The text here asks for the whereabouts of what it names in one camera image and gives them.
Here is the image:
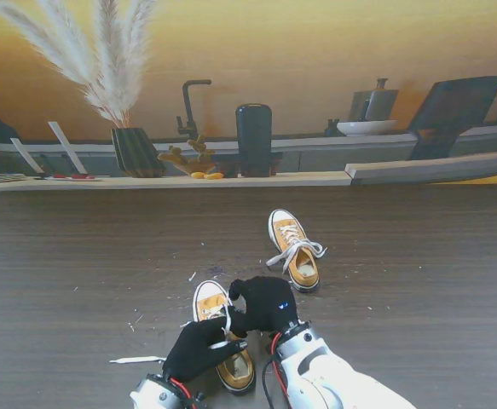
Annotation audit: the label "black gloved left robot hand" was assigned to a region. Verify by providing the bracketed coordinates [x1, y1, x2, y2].
[162, 317, 249, 383]

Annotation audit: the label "grey wooden plank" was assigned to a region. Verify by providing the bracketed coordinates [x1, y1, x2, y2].
[344, 148, 497, 187]

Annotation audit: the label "tall black cylindrical container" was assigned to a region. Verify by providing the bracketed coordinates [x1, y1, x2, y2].
[235, 102, 274, 178]

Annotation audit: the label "white shallow bowl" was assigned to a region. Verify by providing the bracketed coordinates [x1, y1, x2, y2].
[336, 119, 398, 137]

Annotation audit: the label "black kitchen faucet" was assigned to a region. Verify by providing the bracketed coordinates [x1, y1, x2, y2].
[176, 78, 213, 141]

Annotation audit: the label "dark tilted panel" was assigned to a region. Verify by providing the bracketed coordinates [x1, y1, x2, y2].
[406, 75, 497, 161]

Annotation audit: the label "short white slanted strip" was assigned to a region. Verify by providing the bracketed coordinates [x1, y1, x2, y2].
[9, 137, 44, 175]

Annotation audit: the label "red black right wrist cable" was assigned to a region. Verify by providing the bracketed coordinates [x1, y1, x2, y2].
[261, 331, 290, 409]

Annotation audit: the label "pale pampas grass plumes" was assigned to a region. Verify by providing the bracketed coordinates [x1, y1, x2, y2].
[0, 0, 158, 129]

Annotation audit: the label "red left wrist cable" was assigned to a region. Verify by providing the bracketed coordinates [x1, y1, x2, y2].
[169, 377, 193, 400]

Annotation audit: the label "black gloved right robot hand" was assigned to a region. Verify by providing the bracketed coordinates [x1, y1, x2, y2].
[226, 275, 300, 338]

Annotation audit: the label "long white slanted strip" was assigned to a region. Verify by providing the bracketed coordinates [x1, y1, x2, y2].
[47, 121, 88, 175]

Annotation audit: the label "dark ribbed vase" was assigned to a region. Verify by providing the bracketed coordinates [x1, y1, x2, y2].
[110, 126, 167, 179]

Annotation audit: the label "grey metal pitcher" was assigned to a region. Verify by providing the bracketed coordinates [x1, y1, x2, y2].
[349, 78, 401, 123]

